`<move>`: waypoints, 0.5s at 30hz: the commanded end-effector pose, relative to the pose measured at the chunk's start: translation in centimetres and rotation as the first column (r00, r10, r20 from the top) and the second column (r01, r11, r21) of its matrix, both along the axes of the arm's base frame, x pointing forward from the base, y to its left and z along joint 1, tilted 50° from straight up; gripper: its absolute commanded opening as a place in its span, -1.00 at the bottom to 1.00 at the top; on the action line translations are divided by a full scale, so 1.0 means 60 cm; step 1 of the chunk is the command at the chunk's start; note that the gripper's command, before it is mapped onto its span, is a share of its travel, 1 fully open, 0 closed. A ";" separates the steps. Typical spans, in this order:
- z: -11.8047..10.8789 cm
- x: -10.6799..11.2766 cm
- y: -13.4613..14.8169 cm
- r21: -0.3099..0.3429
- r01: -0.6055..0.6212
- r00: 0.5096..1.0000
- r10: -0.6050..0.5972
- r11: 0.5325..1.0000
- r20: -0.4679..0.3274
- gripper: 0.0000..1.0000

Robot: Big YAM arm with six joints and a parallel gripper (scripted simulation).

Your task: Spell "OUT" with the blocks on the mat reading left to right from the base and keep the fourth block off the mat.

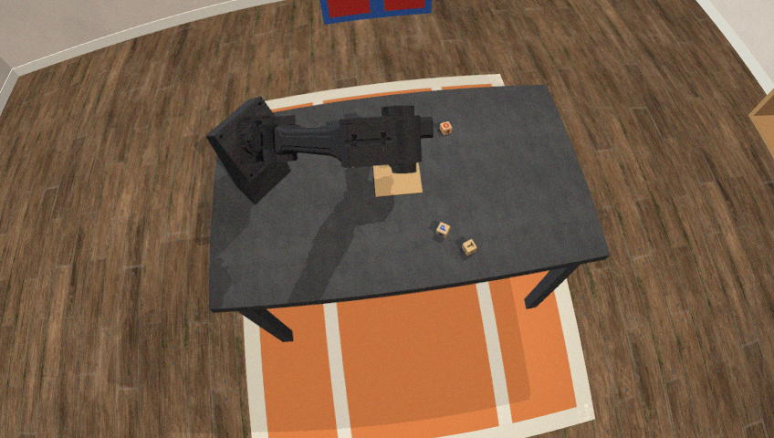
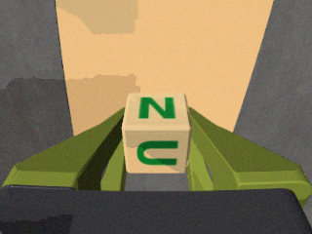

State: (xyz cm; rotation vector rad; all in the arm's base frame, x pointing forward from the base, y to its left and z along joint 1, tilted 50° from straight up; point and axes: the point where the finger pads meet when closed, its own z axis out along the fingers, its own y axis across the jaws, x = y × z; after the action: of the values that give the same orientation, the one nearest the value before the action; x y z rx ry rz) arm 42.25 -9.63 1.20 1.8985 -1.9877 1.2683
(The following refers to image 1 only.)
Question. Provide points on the tan flat mat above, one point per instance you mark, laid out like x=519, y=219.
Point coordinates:
x=388, y=183

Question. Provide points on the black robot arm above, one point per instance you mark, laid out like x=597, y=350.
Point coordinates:
x=402, y=133

